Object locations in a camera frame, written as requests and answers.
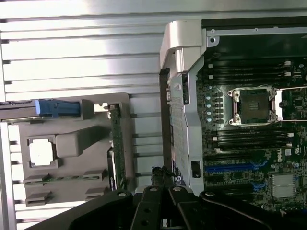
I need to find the black expansion slot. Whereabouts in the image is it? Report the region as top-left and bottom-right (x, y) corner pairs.
(205, 154), (252, 161)
(205, 176), (253, 184)

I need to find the blue expansion slot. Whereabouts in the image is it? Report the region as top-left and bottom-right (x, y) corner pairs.
(204, 164), (254, 173)

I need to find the green motherboard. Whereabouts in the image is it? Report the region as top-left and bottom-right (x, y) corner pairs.
(196, 56), (307, 216)

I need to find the grey parts rack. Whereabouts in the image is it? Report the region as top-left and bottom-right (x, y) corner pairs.
(0, 92), (135, 208)

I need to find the green RAM stick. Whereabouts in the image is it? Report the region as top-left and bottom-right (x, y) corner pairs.
(24, 175), (106, 183)

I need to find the black RAM slot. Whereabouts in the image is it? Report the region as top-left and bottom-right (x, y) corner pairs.
(208, 61), (293, 72)
(211, 130), (293, 142)
(208, 71), (293, 81)
(211, 140), (293, 154)

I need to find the black open PC case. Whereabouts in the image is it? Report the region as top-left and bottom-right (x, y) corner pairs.
(159, 19), (307, 218)

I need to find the silver chipset heatsink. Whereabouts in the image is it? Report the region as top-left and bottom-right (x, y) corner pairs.
(272, 173), (297, 199)

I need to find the silver CPU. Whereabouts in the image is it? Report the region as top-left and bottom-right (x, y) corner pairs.
(28, 138), (57, 168)

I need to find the CPU socket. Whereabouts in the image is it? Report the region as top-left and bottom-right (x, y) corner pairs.
(227, 88), (280, 127)

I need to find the thin metal locking lever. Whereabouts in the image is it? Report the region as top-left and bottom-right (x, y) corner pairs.
(275, 86), (307, 92)
(275, 118), (307, 124)

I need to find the metal socket cover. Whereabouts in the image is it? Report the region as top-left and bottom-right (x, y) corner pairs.
(275, 89), (307, 122)

